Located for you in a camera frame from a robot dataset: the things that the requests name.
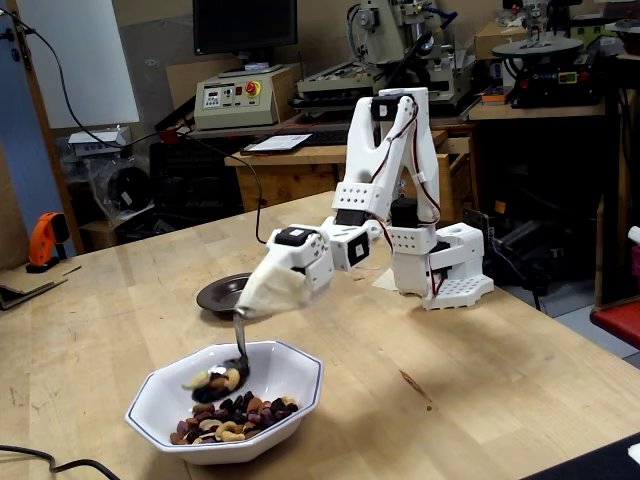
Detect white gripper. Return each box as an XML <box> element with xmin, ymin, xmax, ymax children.
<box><xmin>235</xmin><ymin>226</ymin><xmax>335</xmax><ymax>319</ymax></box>

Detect bent metal spoon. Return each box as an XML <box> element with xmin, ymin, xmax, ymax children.
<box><xmin>189</xmin><ymin>308</ymin><xmax>252</xmax><ymax>404</ymax></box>

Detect scooped nuts and raisins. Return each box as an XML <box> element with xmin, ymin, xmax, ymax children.
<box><xmin>182</xmin><ymin>367</ymin><xmax>249</xmax><ymax>401</ymax></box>

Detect nut and raisin mix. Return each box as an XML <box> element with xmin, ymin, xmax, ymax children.
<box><xmin>169</xmin><ymin>390</ymin><xmax>300</xmax><ymax>446</ymax></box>

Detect white octagonal bowl blue rim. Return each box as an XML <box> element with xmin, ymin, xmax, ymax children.
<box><xmin>124</xmin><ymin>339</ymin><xmax>325</xmax><ymax>466</ymax></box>

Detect brown plate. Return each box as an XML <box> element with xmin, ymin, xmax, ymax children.
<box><xmin>196</xmin><ymin>272</ymin><xmax>254</xmax><ymax>315</ymax></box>

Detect wooden desk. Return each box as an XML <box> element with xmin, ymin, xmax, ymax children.
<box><xmin>224</xmin><ymin>128</ymin><xmax>476</xmax><ymax>221</ymax></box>

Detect black plastic crate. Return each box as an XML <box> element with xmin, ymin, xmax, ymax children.
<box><xmin>149</xmin><ymin>142</ymin><xmax>241</xmax><ymax>216</ymax></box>

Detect tablet with white screen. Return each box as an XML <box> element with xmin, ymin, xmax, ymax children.
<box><xmin>240</xmin><ymin>132</ymin><xmax>314</xmax><ymax>155</ymax></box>

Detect black keyboard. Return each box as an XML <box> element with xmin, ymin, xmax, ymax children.
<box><xmin>299</xmin><ymin>127</ymin><xmax>351</xmax><ymax>147</ymax></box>

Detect clear plastic bag black item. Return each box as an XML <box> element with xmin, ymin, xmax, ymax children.
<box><xmin>84</xmin><ymin>154</ymin><xmax>156</xmax><ymax>221</ymax></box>

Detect beige control box red button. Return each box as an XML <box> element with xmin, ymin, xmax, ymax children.
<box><xmin>193</xmin><ymin>63</ymin><xmax>296</xmax><ymax>131</ymax></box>

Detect green controller board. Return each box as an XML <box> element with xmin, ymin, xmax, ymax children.
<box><xmin>462</xmin><ymin>207</ymin><xmax>496</xmax><ymax>249</ymax></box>

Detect white power strip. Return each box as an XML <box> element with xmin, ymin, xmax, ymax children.
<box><xmin>67</xmin><ymin>127</ymin><xmax>132</xmax><ymax>157</ymax></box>

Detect orange and black tool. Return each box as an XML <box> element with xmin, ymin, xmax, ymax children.
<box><xmin>25</xmin><ymin>211</ymin><xmax>71</xmax><ymax>274</ymax></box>

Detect flat cardboard pieces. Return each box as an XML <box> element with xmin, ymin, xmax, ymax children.
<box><xmin>0</xmin><ymin>264</ymin><xmax>82</xmax><ymax>311</ymax></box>

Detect black computer monitor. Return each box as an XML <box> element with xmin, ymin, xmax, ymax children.
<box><xmin>192</xmin><ymin>0</ymin><xmax>299</xmax><ymax>76</ymax></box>

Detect beige milling machine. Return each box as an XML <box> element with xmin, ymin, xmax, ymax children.
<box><xmin>292</xmin><ymin>0</ymin><xmax>481</xmax><ymax>119</ymax></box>

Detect white board panel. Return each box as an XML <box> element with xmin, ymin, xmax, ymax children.
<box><xmin>17</xmin><ymin>0</ymin><xmax>141</xmax><ymax>130</ymax></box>

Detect wooden workbench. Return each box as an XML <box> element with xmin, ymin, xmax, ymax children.
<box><xmin>468</xmin><ymin>97</ymin><xmax>609</xmax><ymax>121</ymax></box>

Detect brown cardboard box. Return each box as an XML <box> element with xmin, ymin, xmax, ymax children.
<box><xmin>473</xmin><ymin>19</ymin><xmax>531</xmax><ymax>61</ymax></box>

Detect black scroll saw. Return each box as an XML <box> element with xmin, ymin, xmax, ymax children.
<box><xmin>492</xmin><ymin>37</ymin><xmax>604</xmax><ymax>109</ymax></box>

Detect red padded chair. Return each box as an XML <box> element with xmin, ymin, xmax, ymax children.
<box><xmin>589</xmin><ymin>298</ymin><xmax>640</xmax><ymax>351</ymax></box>

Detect large black box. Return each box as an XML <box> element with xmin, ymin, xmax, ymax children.
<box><xmin>522</xmin><ymin>432</ymin><xmax>640</xmax><ymax>480</ymax></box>

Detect black cable to robot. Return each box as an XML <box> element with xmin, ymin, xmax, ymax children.
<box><xmin>179</xmin><ymin>130</ymin><xmax>274</xmax><ymax>246</ymax></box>

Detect thick black cable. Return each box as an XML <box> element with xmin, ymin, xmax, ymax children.
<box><xmin>0</xmin><ymin>443</ymin><xmax>121</xmax><ymax>480</ymax></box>

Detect wooden post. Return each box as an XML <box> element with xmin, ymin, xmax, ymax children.
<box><xmin>7</xmin><ymin>0</ymin><xmax>86</xmax><ymax>256</ymax></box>

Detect thin black hanging cable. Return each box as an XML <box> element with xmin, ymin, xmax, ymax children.
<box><xmin>0</xmin><ymin>7</ymin><xmax>174</xmax><ymax>149</ymax></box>

